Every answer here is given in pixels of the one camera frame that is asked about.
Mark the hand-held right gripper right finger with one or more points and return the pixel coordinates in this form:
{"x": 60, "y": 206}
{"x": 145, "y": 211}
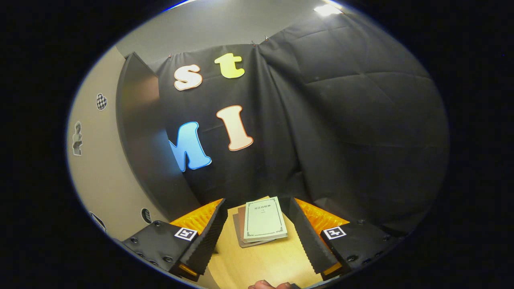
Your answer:
{"x": 307, "y": 241}

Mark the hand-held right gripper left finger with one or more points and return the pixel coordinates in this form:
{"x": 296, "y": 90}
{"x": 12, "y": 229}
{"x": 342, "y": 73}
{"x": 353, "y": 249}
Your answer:
{"x": 209, "y": 237}

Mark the grey cabinet door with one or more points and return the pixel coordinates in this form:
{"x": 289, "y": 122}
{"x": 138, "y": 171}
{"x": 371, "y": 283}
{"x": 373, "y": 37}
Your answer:
{"x": 100, "y": 180}

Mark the brown book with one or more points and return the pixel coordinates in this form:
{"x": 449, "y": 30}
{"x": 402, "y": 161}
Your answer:
{"x": 241, "y": 216}

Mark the pale green book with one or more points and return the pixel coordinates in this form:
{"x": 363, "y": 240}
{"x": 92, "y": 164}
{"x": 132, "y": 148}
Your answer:
{"x": 263, "y": 218}

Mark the black backdrop cloth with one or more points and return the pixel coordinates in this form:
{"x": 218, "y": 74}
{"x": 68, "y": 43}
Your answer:
{"x": 341, "y": 120}

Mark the small ceiling light panel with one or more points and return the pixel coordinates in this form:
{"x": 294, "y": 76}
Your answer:
{"x": 327, "y": 9}

